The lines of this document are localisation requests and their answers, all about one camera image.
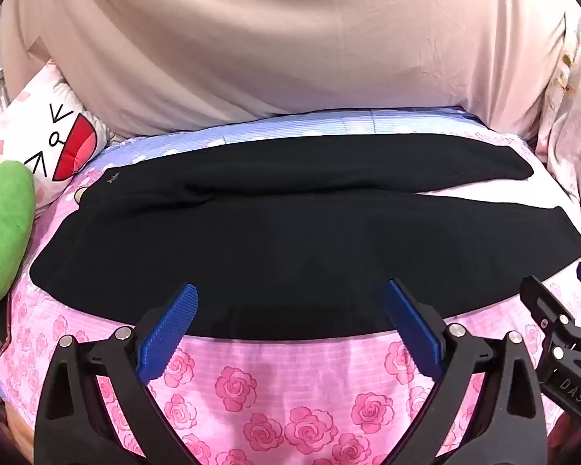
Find beige blanket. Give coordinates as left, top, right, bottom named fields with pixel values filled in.
left=0, top=0, right=581, bottom=139

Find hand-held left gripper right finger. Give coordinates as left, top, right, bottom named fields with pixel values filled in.
left=385, top=278, right=548, bottom=465

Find white cat face pillow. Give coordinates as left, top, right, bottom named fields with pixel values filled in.
left=0, top=60, right=114, bottom=209

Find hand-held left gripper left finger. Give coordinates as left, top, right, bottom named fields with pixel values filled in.
left=33, top=282, right=199, bottom=465

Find pink floral bed sheet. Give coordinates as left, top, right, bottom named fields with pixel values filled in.
left=0, top=107, right=581, bottom=465

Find green plush toy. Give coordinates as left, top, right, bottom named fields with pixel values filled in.
left=0, top=161, right=36, bottom=315

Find wooden bed frame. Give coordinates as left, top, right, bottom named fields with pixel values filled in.
left=0, top=397, right=40, bottom=465

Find black pants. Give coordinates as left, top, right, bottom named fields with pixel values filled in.
left=30, top=133, right=581, bottom=341

